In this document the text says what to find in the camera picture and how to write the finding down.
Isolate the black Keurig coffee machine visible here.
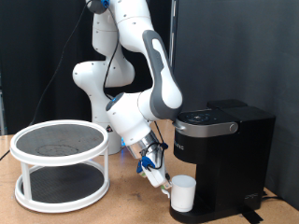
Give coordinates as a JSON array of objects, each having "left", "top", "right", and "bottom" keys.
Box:
[{"left": 168, "top": 98, "right": 277, "bottom": 224}]

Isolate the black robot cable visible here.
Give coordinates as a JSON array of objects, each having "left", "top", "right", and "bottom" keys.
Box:
[{"left": 0, "top": 0, "right": 171, "bottom": 181}]

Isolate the white mug with green tape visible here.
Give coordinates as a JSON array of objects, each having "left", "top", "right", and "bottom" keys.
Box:
[{"left": 162, "top": 175, "right": 197, "bottom": 214}]

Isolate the blue cable clip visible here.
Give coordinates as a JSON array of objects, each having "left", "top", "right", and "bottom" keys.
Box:
[{"left": 140, "top": 156, "right": 156, "bottom": 171}]

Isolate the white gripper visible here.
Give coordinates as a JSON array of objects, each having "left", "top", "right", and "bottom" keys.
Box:
[{"left": 142, "top": 151, "right": 173, "bottom": 191}]

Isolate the black tape strip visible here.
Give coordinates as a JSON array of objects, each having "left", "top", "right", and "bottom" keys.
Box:
[{"left": 238, "top": 207, "right": 264, "bottom": 224}]

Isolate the white two-tier turntable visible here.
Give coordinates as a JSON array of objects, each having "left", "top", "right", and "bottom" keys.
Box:
[{"left": 8, "top": 119, "right": 110, "bottom": 214}]

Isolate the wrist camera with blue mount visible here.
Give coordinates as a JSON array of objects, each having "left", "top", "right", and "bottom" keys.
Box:
[{"left": 135, "top": 161, "right": 148, "bottom": 179}]

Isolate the grey metal pole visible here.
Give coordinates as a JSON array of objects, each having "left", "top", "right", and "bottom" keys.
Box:
[{"left": 0, "top": 71, "right": 7, "bottom": 136}]

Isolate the black power cord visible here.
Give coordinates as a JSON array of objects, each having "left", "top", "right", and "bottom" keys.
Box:
[{"left": 261, "top": 189, "right": 285, "bottom": 203}]

